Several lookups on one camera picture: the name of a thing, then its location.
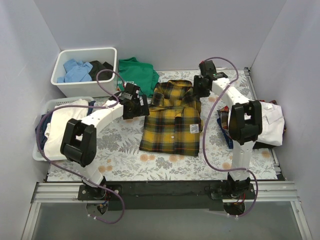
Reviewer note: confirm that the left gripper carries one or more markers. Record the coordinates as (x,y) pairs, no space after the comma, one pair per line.
(144,105)

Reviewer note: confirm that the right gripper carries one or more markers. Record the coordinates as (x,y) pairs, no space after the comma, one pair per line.
(197,86)

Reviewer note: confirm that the yellow plaid long sleeve shirt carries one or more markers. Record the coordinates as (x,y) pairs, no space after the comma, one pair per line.
(174,123)

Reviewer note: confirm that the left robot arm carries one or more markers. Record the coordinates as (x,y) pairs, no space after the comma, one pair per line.
(79,142)

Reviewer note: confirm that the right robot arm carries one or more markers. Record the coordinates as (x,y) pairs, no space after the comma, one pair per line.
(244,118)

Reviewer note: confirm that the green printed shirt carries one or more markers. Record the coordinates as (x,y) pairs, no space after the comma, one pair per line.
(139,73)

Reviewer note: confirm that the black garment in bin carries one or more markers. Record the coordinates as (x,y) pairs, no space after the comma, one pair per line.
(97,67)

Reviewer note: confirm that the light blue shirt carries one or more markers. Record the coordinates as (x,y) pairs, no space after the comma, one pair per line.
(76,72)

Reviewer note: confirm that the white folded shirt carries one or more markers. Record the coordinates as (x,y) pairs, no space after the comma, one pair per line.
(273,124)

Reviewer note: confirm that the white folded garment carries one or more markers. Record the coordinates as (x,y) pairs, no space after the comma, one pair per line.
(58,124)

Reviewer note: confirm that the navy blue garment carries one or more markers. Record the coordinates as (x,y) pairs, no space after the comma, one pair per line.
(44,130)

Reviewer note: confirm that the white laundry basket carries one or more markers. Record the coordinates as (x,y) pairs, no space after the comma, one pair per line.
(48,106)

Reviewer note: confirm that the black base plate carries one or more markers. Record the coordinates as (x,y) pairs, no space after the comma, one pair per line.
(164,195)

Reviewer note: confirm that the aluminium frame rail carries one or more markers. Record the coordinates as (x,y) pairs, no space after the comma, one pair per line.
(266,191)

